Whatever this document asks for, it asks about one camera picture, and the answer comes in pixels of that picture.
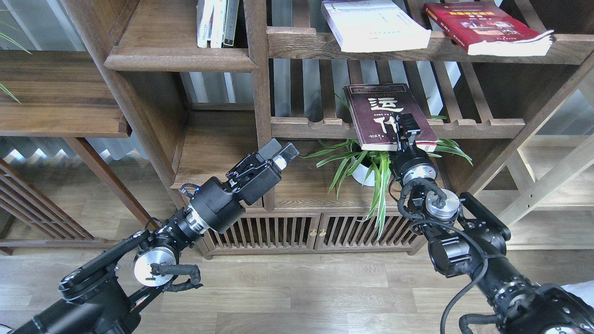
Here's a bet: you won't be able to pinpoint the person leg grey trousers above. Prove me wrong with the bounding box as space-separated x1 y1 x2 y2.
562 280 594 308

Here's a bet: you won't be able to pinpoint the green leaves at left edge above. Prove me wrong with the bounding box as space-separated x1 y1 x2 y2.
0 19 32 103

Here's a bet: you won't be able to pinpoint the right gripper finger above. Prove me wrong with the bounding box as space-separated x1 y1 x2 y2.
397 113 421 136

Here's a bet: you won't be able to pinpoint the white upright book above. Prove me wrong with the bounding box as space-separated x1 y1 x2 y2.
196 0 214 48
210 0 227 48

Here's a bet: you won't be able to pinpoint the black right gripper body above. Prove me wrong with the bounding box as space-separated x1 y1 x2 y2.
392 131 438 182

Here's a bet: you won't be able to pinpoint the light wooden shelf unit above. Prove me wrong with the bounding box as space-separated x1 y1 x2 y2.
459 70 594 251

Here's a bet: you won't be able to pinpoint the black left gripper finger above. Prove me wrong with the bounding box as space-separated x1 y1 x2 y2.
258 139 282 161
273 142 299 171

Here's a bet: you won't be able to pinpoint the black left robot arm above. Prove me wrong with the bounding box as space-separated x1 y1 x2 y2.
6 139 299 334

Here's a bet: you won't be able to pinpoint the green spider plant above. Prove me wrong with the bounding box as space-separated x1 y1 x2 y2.
299 93 473 239

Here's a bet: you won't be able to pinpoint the white plant pot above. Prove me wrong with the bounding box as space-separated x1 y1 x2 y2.
352 157 375 187

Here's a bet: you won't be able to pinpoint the red book on shelf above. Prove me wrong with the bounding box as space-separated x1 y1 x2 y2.
423 1 553 57

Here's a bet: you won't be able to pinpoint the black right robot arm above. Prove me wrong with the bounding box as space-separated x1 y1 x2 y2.
390 113 593 334

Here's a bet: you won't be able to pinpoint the white upright book left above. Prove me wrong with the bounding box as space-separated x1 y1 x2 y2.
196 0 214 48

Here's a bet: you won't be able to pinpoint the dark upright book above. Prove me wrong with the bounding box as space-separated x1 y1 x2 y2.
221 0 240 48

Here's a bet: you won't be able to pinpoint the white thick book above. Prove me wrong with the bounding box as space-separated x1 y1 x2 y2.
321 0 431 53

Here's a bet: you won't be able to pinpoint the white upright book middle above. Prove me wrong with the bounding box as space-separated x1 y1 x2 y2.
210 0 227 48

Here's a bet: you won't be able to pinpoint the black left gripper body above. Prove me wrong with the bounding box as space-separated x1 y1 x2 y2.
190 154 283 233

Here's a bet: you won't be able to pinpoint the maroon book with white characters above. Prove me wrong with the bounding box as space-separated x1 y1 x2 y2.
343 83 438 153

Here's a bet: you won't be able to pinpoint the dark wooden bookshelf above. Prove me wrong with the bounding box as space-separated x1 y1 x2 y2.
60 0 594 260

